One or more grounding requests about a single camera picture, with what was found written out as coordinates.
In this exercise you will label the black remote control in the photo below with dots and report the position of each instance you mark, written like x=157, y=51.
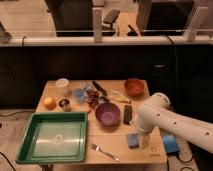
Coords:
x=127, y=114

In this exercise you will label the yellow banana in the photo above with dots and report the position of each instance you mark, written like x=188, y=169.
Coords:
x=118, y=96

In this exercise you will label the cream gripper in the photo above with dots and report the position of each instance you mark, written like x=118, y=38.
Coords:
x=144, y=140

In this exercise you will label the white railing bar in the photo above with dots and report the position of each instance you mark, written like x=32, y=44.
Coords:
x=106, y=41

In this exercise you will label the red bowl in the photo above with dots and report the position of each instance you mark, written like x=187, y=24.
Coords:
x=134, y=87

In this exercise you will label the blue cylinder on floor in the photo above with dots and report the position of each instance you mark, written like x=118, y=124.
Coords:
x=170, y=144

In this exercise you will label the wooden table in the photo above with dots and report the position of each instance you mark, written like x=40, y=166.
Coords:
x=111, y=139

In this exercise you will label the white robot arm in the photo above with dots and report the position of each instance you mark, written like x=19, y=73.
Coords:
x=154, y=112

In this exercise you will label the black handled knife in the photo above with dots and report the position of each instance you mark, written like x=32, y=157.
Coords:
x=102, y=90

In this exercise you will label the green plastic tray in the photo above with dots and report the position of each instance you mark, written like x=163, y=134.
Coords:
x=54, y=137

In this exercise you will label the red brown toy pile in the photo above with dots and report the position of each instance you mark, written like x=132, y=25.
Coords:
x=92, y=98

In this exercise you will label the silver fork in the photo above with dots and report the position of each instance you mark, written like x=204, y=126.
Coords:
x=98, y=149

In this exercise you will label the blue sponge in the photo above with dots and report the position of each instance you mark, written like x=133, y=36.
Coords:
x=133, y=140

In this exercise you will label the small metal cup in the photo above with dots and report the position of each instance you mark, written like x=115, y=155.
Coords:
x=65, y=105

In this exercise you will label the blue plastic toy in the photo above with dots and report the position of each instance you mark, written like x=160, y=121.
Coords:
x=80, y=95

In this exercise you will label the purple bowl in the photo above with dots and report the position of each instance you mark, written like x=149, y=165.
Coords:
x=108, y=114

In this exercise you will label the orange fruit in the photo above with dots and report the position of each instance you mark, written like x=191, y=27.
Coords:
x=49, y=103

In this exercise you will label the black office chair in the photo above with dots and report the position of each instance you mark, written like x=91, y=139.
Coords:
x=109, y=20

